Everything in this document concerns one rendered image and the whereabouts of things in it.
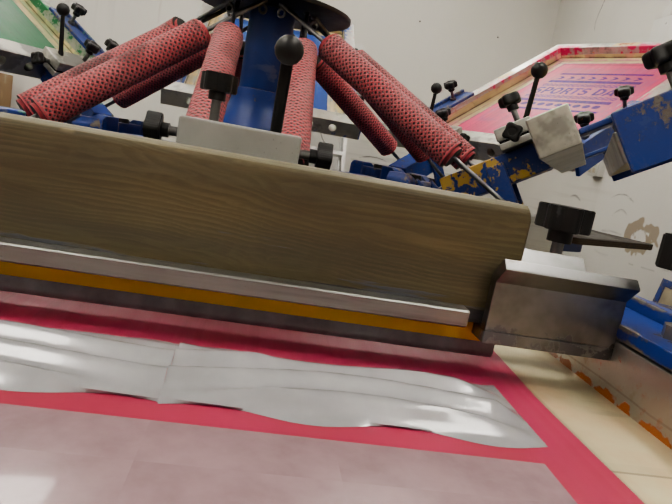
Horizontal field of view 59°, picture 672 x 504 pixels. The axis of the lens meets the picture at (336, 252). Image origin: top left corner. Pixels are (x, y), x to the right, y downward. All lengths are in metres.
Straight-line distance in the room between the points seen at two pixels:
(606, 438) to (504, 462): 0.08
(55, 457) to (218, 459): 0.06
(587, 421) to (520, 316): 0.07
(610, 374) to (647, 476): 0.10
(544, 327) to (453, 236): 0.08
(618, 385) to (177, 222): 0.27
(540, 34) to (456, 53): 0.66
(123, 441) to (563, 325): 0.25
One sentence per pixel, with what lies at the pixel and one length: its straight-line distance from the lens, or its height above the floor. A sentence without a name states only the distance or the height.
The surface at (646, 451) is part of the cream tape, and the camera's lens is 0.35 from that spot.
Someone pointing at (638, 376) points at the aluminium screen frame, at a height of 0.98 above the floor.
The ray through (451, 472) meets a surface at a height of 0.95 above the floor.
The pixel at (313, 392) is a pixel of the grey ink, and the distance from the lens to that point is 0.28.
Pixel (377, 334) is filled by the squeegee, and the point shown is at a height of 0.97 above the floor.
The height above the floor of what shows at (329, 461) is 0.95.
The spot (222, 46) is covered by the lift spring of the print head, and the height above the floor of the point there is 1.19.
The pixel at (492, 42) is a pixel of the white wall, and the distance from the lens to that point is 4.82.
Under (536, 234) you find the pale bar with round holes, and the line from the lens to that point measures 0.63.
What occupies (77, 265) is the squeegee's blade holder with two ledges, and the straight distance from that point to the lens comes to 0.34.
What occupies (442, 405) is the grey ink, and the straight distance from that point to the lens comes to 0.31.
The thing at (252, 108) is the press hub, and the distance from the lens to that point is 1.14.
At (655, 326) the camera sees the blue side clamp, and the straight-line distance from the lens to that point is 0.42.
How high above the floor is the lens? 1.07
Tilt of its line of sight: 10 degrees down
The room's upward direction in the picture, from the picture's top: 10 degrees clockwise
